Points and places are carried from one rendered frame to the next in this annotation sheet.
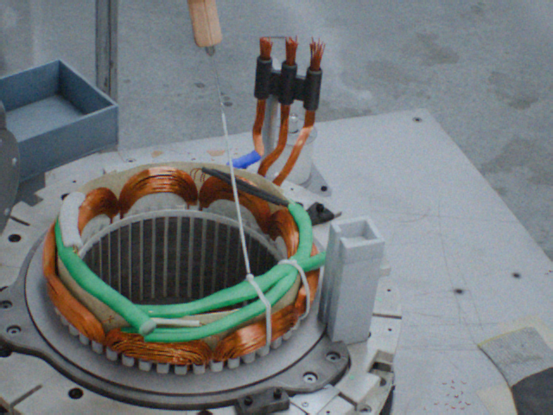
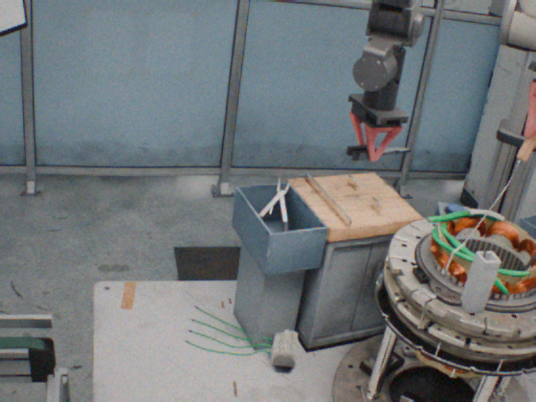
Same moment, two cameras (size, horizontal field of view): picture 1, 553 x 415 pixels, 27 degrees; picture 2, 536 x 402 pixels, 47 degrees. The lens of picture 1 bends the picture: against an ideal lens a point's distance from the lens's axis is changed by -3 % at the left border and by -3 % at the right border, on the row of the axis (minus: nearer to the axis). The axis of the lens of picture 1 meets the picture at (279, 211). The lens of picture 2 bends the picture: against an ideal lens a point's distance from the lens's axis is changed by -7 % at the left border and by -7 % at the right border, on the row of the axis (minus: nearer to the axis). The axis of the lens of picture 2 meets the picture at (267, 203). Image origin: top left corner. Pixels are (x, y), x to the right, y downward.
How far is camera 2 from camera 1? 0.93 m
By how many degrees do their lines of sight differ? 79
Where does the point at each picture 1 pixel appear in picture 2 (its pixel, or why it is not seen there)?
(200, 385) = (426, 259)
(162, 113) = not seen: outside the picture
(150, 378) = (427, 249)
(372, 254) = (480, 265)
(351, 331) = (465, 300)
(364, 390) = (435, 305)
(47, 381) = (422, 232)
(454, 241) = not seen: outside the picture
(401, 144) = not seen: outside the picture
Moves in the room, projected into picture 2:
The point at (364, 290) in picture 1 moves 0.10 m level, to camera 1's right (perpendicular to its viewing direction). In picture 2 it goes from (474, 281) to (477, 324)
